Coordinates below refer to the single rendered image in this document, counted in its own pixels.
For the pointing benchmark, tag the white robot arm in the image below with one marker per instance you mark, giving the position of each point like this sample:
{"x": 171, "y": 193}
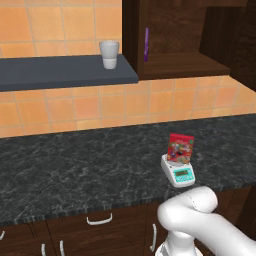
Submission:
{"x": 206, "y": 226}

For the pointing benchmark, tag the red cereal box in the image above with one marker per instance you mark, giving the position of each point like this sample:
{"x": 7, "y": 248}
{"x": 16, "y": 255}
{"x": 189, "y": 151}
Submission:
{"x": 180, "y": 148}

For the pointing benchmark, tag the white teal digital scale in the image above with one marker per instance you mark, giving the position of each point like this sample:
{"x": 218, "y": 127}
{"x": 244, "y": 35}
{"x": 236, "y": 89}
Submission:
{"x": 181, "y": 175}

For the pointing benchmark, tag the dark wood cabinet door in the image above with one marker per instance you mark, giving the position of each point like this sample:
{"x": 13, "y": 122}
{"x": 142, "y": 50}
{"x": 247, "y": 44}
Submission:
{"x": 246, "y": 43}

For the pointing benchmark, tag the white cup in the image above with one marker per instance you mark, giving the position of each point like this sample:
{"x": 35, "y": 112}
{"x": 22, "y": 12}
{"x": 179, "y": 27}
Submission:
{"x": 109, "y": 53}

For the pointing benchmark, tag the purple slim box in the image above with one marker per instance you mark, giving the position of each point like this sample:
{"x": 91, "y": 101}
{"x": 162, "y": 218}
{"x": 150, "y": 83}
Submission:
{"x": 146, "y": 44}

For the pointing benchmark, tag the dark wood drawer front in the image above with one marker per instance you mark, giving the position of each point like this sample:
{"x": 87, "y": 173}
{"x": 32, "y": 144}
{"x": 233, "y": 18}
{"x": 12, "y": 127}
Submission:
{"x": 18, "y": 241}
{"x": 116, "y": 233}

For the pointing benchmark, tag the dark wood cupboard door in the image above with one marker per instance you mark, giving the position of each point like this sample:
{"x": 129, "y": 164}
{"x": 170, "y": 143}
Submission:
{"x": 160, "y": 241}

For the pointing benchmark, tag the dark grey wall shelf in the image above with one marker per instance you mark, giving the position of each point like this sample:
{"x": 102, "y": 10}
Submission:
{"x": 63, "y": 72}

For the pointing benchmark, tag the dark wood wall cabinet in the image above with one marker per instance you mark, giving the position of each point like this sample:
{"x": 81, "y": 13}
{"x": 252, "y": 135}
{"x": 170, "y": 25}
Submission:
{"x": 173, "y": 43}

